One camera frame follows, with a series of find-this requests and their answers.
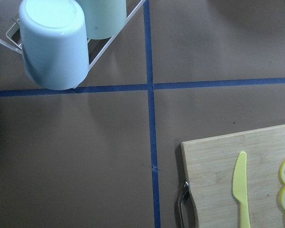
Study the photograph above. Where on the pale green cup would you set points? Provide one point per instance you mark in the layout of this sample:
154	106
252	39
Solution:
103	18

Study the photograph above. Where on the bamboo cutting board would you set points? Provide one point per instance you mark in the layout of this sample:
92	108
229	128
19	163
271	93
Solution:
209	164

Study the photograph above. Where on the light blue cup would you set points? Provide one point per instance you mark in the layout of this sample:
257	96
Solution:
54	43

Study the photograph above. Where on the yellow plastic knife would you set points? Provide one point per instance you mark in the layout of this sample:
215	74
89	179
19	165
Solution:
239	189

